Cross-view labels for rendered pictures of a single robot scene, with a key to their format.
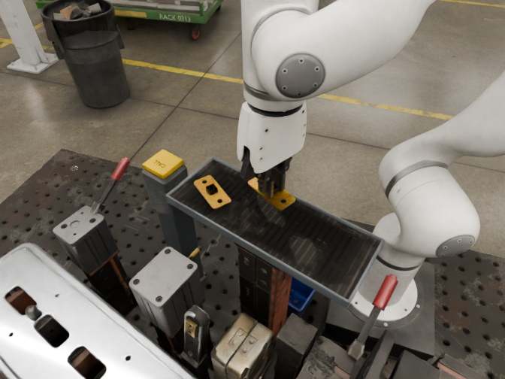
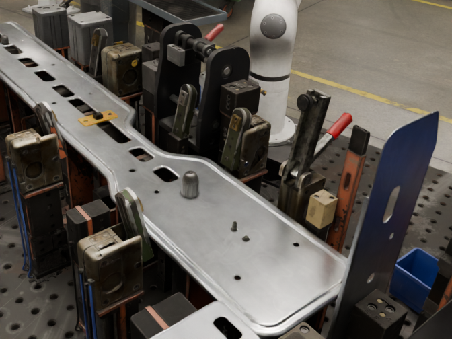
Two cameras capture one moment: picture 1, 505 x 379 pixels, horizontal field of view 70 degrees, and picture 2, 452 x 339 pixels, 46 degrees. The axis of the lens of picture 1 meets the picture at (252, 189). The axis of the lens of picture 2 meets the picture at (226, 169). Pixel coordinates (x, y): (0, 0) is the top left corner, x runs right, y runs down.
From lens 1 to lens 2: 1.10 m
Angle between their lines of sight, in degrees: 15
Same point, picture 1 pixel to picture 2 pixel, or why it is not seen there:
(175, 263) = (99, 15)
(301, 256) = (171, 10)
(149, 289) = (79, 18)
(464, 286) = not seen: hidden behind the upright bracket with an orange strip
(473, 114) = not seen: outside the picture
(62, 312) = (22, 46)
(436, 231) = (259, 11)
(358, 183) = not seen: hidden behind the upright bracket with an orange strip
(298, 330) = (156, 45)
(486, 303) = (364, 173)
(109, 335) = (46, 56)
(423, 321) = (287, 148)
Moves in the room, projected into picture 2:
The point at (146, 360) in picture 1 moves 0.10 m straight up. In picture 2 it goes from (63, 66) to (60, 30)
